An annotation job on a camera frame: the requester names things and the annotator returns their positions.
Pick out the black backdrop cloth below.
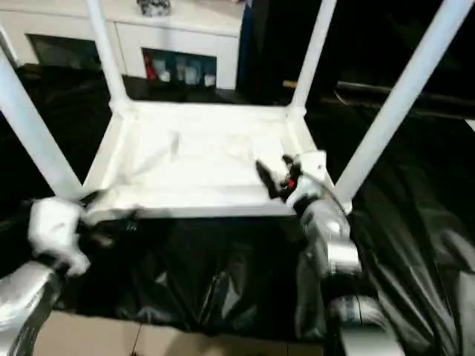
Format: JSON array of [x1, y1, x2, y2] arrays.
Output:
[[235, 0, 475, 112]]

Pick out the black plastic mat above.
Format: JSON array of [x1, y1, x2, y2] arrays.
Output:
[[0, 65, 475, 344]]

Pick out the black bundle on cabinet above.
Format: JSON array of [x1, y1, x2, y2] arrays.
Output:
[[137, 0, 172, 16]]

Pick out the white cabinet with glass doors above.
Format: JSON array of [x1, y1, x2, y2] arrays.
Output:
[[0, 0, 240, 90]]

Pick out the black metal rod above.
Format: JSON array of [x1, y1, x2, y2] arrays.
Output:
[[335, 81, 475, 119]]

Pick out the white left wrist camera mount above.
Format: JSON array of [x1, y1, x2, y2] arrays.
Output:
[[28, 196, 92, 277]]

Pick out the white plastic table top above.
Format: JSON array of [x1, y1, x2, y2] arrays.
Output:
[[79, 102, 353, 220]]

